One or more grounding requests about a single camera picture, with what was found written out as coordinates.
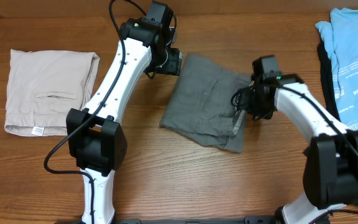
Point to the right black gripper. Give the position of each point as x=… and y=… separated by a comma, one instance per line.
x=243, y=103

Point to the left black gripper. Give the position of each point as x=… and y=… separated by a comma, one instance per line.
x=174, y=64

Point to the grey shorts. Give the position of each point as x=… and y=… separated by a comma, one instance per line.
x=200, y=106

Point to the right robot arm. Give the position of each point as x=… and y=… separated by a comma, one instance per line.
x=330, y=178

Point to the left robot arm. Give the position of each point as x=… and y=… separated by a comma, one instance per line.
x=95, y=136

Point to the black garment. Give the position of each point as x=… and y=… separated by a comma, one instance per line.
x=327, y=80

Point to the light blue printed t-shirt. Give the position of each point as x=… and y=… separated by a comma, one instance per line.
x=340, y=40

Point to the folded beige shorts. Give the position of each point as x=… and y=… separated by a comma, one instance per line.
x=43, y=86

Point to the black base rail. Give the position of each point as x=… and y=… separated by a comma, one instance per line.
x=191, y=221

